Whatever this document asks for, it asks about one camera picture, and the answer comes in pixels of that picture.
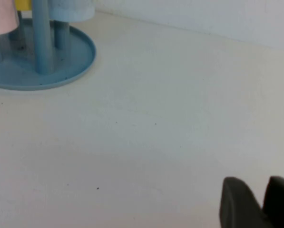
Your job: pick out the blue cup stand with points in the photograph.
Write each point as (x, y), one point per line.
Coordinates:
(68, 66)

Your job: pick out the light blue cup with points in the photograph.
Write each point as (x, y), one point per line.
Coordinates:
(70, 10)

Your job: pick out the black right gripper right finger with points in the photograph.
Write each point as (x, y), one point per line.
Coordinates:
(282, 204)

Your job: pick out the yellow cup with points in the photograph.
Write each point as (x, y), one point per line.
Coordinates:
(24, 4)

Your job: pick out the pink marbled cup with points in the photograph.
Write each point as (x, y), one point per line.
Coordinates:
(1, 16)

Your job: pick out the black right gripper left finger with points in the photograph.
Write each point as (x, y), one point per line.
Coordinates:
(239, 209)

